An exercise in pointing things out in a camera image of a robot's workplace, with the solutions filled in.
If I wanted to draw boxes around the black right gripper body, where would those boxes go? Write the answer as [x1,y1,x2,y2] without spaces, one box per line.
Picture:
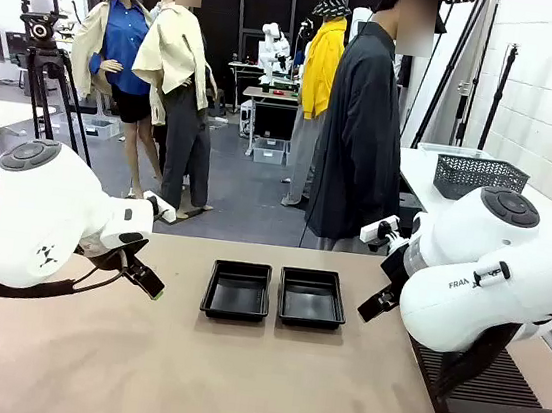
[375,239,412,304]

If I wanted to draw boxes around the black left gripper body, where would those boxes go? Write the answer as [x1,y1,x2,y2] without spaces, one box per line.
[120,241,152,281]

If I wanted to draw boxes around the black ESD tray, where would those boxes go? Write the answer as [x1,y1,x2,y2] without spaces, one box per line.
[274,265,352,333]
[198,256,275,325]

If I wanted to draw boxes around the grey plastic mesh basket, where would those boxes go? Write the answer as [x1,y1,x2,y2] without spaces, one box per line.
[431,153,533,209]

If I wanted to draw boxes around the clear plastic container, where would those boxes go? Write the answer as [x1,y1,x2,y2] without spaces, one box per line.
[416,141,495,162]

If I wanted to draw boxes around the person in dark jacket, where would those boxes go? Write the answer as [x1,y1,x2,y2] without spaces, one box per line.
[299,0,451,263]

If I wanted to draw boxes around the mannequin in cream jacket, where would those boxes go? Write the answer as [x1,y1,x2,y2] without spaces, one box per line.
[113,0,240,224]

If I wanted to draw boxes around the black slotted board rack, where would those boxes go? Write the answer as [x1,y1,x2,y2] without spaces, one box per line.
[401,333,552,413]

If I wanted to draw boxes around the clear storage bin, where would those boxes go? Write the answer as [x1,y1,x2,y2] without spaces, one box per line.
[250,135,289,167]

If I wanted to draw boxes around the thin black light stand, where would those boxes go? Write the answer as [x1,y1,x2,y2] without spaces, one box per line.
[476,40,521,155]

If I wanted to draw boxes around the black studio stand poles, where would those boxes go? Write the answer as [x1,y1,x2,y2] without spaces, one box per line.
[410,0,499,157]

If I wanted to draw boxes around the background work table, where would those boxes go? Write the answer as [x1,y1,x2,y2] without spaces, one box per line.
[235,84,301,162]

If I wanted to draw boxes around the mannequin in yellow hoodie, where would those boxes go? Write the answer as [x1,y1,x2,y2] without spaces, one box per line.
[279,0,356,213]

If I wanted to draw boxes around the mannequin in blue shirt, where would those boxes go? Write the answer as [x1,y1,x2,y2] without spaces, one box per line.
[53,0,186,203]

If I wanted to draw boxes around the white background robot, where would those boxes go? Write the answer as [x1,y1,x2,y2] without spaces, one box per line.
[255,21,296,88]

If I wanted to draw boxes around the white round-front appliance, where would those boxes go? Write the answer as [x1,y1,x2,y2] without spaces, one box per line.
[349,5,377,43]

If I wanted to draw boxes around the patterned bucket hat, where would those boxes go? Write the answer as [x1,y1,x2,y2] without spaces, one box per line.
[312,0,354,21]

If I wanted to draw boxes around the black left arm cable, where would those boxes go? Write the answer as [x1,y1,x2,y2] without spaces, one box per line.
[0,232,132,314]

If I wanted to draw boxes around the black camera tripod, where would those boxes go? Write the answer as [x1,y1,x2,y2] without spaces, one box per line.
[13,45,105,168]

